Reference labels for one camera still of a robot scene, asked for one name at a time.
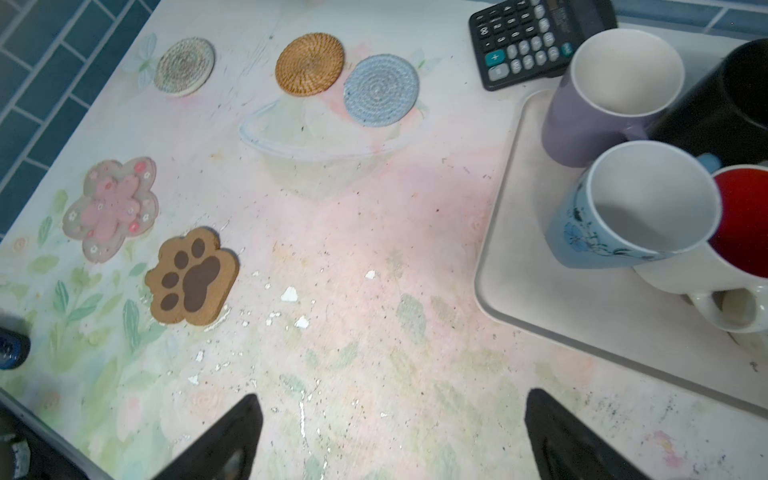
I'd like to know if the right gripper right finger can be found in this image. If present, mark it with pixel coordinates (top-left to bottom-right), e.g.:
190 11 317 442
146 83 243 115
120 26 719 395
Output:
524 388 647 480

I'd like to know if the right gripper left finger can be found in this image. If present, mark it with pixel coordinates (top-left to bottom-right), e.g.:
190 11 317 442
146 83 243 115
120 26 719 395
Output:
155 393 264 479

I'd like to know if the brown paw print coaster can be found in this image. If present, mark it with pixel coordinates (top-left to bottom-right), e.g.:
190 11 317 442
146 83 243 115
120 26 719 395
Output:
145 227 239 326

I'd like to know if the pink flower coaster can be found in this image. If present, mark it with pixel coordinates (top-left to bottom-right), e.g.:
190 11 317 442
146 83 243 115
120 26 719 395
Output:
63 157 159 263

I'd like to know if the pale woven round coaster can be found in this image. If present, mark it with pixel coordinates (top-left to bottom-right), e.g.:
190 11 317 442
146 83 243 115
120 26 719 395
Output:
154 37 216 97

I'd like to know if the blue woven round coaster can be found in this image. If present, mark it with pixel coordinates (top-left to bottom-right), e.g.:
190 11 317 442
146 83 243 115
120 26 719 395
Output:
343 54 420 128

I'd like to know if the tan rattan round coaster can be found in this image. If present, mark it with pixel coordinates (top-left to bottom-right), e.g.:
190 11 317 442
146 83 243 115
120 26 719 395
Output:
275 33 345 97

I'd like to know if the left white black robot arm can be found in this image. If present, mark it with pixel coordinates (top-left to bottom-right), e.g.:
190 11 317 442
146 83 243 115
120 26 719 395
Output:
1 390 105 479

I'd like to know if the beige rectangular tray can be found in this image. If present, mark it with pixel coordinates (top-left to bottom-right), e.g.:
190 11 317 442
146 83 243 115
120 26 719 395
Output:
475 89 767 416

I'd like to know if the white mug red inside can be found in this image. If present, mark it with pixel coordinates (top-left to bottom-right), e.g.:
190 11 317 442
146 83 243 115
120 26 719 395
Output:
635 165 767 334

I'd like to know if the light blue floral mug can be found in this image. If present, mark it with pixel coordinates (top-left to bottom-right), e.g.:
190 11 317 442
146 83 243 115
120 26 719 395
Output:
545 140 723 269

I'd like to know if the lilac mug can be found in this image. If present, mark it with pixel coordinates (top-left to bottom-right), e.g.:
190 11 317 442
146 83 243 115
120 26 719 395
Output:
541 28 685 168

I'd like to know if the black mug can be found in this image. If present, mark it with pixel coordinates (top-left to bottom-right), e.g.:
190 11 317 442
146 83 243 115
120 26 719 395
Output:
649 38 767 166

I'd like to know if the black desk calculator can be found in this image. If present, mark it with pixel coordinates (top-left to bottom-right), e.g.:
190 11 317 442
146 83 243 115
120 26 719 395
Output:
468 0 618 91

